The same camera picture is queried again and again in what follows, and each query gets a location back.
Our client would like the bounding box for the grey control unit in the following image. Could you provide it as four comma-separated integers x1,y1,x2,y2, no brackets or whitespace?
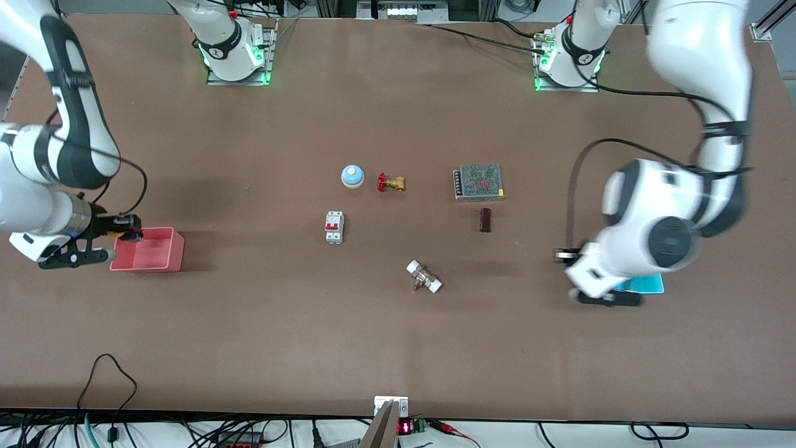
358,0,450,25

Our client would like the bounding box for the white-ended pipe fitting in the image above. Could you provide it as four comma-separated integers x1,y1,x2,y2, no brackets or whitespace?
406,259,443,294

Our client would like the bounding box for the thin black looped cable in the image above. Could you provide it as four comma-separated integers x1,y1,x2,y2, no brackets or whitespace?
76,353,139,444

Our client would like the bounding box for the grey metal bar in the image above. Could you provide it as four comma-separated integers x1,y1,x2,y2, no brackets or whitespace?
359,400,399,448

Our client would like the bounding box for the metal mesh power supply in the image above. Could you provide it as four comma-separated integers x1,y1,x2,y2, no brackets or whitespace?
453,163,506,203

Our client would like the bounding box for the aluminium frame rail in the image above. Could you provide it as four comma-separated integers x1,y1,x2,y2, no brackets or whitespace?
751,0,796,43

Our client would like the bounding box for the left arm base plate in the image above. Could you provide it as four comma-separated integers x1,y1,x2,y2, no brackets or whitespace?
534,28,601,93

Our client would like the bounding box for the blue plastic bin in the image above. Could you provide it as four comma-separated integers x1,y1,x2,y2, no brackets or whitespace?
613,274,665,294

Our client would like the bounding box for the pink plastic bin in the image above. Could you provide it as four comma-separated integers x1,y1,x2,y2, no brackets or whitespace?
110,227,185,273

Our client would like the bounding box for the white mounting bracket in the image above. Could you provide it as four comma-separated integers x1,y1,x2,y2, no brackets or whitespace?
374,396,409,419

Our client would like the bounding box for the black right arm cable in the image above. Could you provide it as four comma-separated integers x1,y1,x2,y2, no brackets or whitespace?
47,72,149,217

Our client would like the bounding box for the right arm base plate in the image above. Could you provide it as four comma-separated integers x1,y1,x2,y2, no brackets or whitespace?
206,17,276,86

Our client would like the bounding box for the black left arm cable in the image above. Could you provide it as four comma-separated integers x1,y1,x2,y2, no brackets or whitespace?
565,59,755,251

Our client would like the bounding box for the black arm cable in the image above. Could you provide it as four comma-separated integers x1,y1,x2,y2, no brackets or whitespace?
47,72,149,217
565,59,755,251

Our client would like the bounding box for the black base power cable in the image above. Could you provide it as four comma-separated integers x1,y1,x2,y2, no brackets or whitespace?
428,22,549,50

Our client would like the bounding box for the white circuit breaker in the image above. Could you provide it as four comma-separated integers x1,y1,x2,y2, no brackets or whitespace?
324,211,345,245

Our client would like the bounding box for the black coiled cable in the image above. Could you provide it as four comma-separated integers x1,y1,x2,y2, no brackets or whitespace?
630,422,690,441

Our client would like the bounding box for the red clip lead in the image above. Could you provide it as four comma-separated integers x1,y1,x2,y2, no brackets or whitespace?
429,420,481,448

